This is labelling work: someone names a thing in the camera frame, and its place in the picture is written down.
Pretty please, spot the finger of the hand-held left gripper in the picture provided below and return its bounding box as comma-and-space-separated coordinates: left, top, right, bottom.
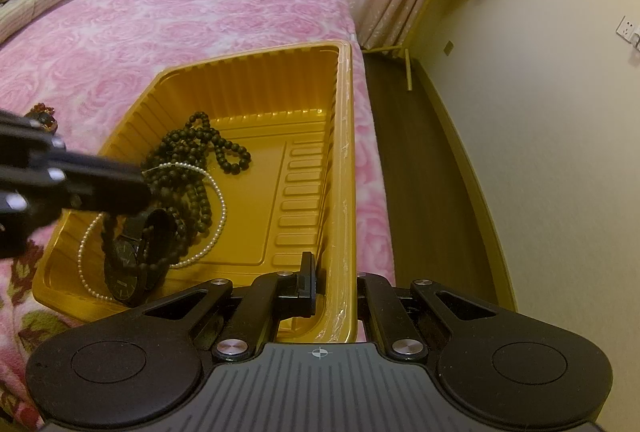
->
0, 185, 152, 259
0, 109, 149, 191

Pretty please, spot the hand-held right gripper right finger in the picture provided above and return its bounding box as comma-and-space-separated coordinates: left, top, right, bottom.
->
356, 271, 497, 361

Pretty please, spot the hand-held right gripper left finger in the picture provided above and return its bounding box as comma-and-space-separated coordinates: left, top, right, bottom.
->
144, 251, 321, 361

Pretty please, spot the black wristwatch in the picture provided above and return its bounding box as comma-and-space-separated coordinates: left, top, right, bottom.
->
103, 207, 177, 303

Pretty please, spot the dark small-bead necklace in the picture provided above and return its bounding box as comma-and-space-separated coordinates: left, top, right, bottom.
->
100, 129, 215, 275

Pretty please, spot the white pearl necklace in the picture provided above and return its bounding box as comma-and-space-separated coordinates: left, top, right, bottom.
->
77, 162, 227, 301

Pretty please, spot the yellow ribbed plastic tray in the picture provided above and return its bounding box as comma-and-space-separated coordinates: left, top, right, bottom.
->
32, 40, 359, 344

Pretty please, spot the pink floral blanket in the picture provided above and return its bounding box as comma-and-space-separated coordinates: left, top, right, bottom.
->
0, 0, 397, 432

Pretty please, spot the red beaded bracelet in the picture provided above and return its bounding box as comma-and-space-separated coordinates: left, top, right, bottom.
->
29, 104, 59, 131

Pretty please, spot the white wall socket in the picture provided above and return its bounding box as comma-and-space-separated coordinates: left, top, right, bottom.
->
614, 14, 640, 52

